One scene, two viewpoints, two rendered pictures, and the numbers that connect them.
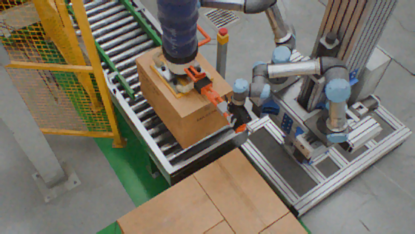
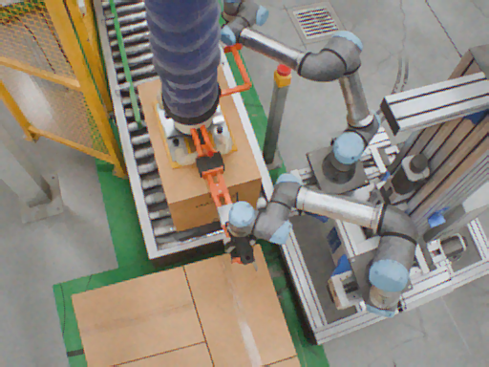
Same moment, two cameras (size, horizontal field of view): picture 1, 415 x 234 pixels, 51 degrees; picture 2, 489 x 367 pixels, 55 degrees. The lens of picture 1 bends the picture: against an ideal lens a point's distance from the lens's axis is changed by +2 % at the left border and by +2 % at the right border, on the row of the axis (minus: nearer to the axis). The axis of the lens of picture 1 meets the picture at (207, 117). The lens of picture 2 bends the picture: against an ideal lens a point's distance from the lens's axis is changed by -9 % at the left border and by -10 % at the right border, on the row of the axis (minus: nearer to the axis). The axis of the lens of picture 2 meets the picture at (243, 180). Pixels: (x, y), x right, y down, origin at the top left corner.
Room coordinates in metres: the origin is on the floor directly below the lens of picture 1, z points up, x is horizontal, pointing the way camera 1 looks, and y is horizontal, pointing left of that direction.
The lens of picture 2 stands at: (0.91, -0.28, 3.02)
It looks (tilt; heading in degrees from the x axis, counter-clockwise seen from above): 67 degrees down; 13
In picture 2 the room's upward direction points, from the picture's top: 5 degrees clockwise
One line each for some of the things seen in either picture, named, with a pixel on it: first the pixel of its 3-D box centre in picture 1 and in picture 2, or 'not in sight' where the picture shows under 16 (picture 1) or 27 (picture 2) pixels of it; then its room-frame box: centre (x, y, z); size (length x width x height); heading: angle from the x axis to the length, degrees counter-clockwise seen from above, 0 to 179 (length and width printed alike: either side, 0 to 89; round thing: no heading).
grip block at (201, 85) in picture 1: (203, 84); (210, 164); (1.67, 0.03, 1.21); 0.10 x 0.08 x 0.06; 127
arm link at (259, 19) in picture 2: not in sight; (250, 14); (2.20, 0.05, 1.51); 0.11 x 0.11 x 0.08; 72
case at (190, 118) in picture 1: (184, 92); (197, 148); (1.86, 0.17, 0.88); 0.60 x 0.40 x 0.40; 36
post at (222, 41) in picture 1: (220, 77); (274, 122); (2.32, -0.10, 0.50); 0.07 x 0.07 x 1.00; 35
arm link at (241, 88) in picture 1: (240, 89); (242, 218); (1.40, -0.17, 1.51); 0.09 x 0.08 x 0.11; 87
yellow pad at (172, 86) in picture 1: (169, 76); (172, 129); (1.81, 0.26, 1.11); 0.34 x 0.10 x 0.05; 37
